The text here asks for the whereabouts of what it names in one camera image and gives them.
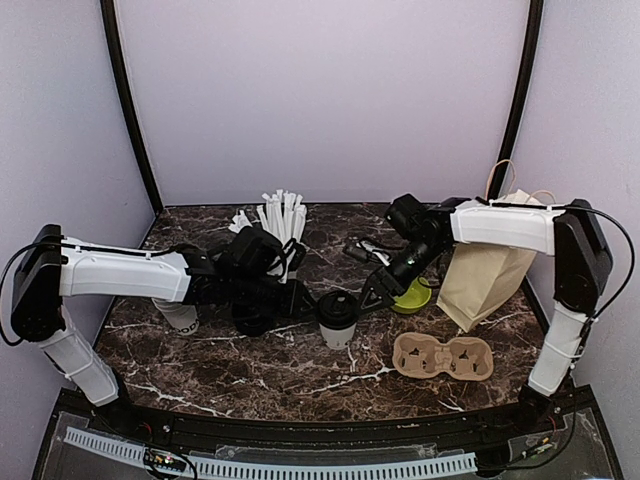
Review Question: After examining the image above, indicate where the stack of black lids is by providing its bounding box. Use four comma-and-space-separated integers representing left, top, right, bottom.
231, 304, 274, 337

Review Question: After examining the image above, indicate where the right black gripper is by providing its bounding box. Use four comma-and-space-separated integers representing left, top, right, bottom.
354, 237, 447, 315

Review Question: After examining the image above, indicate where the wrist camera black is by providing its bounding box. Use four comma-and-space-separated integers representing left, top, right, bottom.
227, 226, 284, 276
385, 193, 426, 240

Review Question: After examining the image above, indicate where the black coffee cup lid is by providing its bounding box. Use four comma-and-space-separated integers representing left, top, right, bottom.
317, 290, 358, 330

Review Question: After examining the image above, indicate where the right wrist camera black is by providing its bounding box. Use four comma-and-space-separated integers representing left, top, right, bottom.
385, 193, 426, 240

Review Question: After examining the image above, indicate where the white paper coffee cup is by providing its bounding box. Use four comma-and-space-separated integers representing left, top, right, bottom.
319, 320, 357, 350

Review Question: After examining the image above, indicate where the stack of white paper cups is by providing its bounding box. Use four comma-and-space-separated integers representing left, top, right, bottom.
151, 298, 199, 336

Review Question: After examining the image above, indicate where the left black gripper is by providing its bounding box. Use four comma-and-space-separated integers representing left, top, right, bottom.
231, 272, 319, 320

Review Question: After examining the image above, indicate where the brown paper bag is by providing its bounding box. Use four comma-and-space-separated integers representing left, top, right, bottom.
437, 189, 554, 332

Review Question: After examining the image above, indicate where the cardboard two-cup carrier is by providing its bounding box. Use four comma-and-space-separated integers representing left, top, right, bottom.
392, 332, 494, 382

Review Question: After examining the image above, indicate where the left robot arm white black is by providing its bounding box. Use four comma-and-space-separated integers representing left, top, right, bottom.
4, 224, 316, 436

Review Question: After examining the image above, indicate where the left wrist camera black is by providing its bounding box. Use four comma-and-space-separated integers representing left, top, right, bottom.
227, 226, 284, 276

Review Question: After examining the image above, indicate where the bundle of wrapped white straws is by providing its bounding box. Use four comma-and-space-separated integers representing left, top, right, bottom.
228, 189, 307, 252

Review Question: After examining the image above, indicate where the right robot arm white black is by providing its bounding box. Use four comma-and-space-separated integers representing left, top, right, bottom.
354, 194, 617, 434

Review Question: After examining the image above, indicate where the white slotted cable duct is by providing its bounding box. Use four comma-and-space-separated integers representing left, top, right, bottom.
63, 427, 478, 480

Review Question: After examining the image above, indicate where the green bowl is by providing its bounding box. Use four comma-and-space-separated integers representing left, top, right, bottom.
391, 277, 432, 314

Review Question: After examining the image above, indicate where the right black frame post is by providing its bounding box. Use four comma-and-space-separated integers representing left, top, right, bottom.
487, 0, 544, 199

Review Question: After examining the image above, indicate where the black frame post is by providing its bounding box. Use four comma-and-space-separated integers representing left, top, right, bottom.
487, 0, 544, 199
100, 0, 164, 216

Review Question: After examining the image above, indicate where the black front rail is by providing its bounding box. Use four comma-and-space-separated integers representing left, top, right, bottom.
133, 404, 525, 449

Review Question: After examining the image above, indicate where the left black frame post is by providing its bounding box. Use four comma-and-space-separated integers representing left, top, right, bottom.
100, 0, 164, 216

